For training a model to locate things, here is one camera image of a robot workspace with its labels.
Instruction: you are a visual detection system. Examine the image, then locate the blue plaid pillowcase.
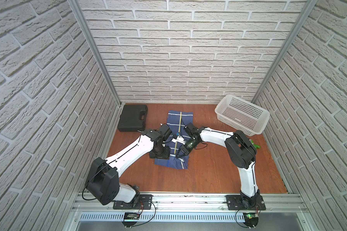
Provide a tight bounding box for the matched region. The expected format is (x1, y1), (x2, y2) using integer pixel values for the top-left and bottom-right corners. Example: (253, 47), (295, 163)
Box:
(154, 110), (193, 169)

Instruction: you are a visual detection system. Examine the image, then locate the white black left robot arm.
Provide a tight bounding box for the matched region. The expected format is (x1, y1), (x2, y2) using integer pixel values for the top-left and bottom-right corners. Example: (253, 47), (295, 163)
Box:
(85, 124), (172, 206)

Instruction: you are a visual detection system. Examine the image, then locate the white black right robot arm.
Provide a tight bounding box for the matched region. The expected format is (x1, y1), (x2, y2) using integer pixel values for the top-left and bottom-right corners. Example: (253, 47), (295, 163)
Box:
(175, 123), (260, 208)

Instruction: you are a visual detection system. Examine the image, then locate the black plastic tool case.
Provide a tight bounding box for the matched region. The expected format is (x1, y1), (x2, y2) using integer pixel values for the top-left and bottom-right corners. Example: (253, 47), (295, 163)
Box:
(117, 105), (148, 132)

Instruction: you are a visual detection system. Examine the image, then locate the white perforated plastic basket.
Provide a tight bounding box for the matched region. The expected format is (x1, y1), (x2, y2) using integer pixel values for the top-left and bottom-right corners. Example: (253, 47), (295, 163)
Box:
(215, 94), (270, 137)

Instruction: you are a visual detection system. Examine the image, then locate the green toy drill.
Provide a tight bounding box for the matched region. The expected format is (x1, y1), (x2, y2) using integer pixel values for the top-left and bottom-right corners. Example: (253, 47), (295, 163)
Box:
(249, 139), (260, 150)

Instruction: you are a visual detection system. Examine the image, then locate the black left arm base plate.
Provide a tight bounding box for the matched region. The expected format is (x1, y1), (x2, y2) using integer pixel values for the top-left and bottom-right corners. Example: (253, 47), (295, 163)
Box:
(113, 194), (153, 210)

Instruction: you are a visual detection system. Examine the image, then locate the left controller board with cables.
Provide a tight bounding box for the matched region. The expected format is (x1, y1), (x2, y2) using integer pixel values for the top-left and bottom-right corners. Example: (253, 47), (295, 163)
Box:
(122, 201), (157, 228)

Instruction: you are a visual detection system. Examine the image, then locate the controller board with cables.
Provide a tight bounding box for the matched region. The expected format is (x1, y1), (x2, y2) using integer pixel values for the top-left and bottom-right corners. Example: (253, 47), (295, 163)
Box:
(122, 201), (157, 228)
(235, 207), (261, 229)

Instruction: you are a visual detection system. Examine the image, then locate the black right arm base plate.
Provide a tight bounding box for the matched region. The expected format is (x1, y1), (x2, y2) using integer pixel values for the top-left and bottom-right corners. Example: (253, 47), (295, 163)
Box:
(226, 194), (266, 211)

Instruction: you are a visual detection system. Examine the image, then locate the aluminium front rail frame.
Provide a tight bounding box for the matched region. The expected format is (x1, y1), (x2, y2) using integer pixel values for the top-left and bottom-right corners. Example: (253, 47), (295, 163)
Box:
(63, 192), (318, 231)

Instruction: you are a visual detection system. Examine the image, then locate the right controller board with cables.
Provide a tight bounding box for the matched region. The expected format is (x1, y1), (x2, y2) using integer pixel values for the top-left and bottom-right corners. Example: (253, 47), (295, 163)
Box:
(235, 207), (261, 229)

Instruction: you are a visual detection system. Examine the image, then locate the left aluminium corner post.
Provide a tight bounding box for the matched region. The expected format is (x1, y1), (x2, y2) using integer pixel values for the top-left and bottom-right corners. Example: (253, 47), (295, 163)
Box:
(68, 0), (121, 106)

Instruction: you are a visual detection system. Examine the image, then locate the aluminium corner post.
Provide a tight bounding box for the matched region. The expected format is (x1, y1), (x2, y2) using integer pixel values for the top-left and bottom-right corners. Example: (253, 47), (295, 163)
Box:
(68, 0), (121, 106)
(251, 0), (318, 104)

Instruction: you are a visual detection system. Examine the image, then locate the right aluminium corner post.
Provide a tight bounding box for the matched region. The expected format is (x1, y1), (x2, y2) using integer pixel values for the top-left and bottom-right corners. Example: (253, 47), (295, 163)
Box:
(251, 0), (318, 104)

